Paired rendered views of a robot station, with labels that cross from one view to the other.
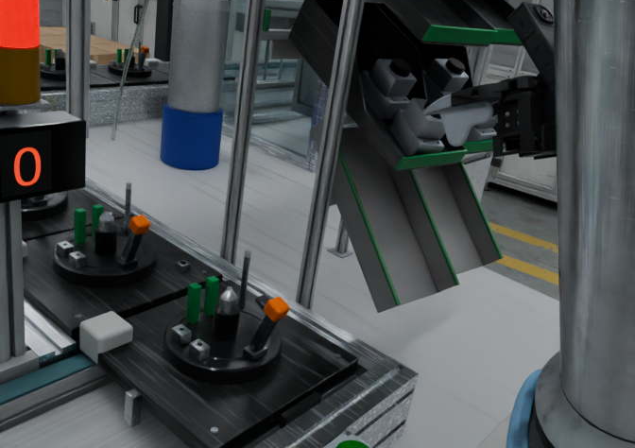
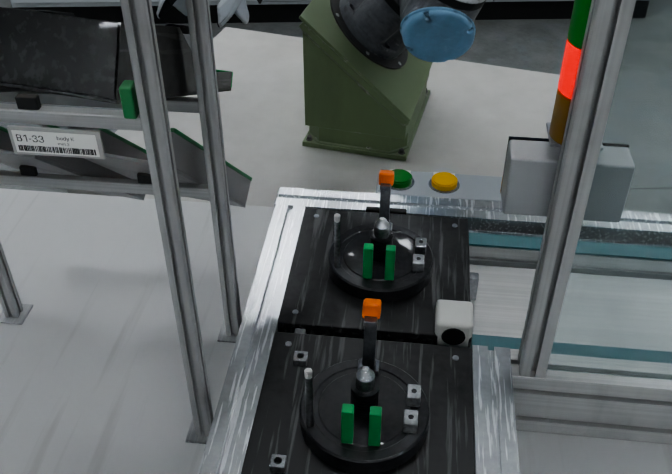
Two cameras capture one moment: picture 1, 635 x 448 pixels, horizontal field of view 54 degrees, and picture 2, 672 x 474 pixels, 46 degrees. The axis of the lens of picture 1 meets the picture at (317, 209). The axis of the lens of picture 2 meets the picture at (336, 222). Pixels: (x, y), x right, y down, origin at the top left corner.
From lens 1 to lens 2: 135 cm
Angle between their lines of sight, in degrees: 98
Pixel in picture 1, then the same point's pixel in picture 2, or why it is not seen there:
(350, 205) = not seen: hidden behind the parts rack
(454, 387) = (191, 231)
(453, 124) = (242, 8)
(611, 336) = not seen: outside the picture
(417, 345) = (145, 268)
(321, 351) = (319, 224)
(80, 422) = (497, 327)
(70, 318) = (463, 360)
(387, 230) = not seen: hidden behind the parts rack
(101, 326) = (461, 310)
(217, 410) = (439, 233)
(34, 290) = (467, 416)
